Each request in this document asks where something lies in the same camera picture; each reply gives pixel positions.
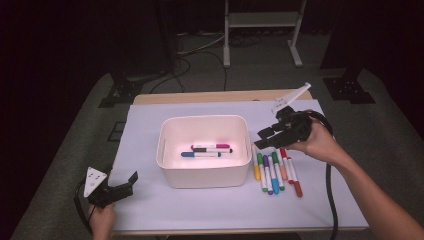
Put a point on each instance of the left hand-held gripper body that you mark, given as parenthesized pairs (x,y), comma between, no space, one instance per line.
(100,193)

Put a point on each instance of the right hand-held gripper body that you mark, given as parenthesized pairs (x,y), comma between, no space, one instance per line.
(295,128)

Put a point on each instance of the purple marker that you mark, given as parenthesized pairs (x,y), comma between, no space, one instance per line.
(266,161)

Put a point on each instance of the dark green marker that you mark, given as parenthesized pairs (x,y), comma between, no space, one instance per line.
(275,158)

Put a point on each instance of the yellow marker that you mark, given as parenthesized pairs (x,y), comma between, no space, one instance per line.
(257,174)

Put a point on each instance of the pink marker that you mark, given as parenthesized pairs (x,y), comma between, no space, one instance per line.
(222,146)

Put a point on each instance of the dark red marker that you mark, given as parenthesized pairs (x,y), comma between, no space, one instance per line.
(298,189)

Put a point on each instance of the black marker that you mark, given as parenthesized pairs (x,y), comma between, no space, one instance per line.
(200,150)

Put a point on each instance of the white storage box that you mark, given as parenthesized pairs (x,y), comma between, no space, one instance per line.
(203,178)

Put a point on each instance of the person's left hand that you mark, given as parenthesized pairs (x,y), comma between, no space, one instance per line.
(101,221)

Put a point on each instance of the person's right hand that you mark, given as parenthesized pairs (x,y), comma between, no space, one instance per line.
(320,143)

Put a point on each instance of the black stand base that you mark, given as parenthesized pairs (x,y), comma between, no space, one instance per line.
(121,91)
(348,90)

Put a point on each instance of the white table mat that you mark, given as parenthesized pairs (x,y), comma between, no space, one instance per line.
(200,210)

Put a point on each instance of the white metal stand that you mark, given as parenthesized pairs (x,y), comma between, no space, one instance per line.
(263,20)

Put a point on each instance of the black vertical post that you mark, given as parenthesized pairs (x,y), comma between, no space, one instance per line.
(169,33)

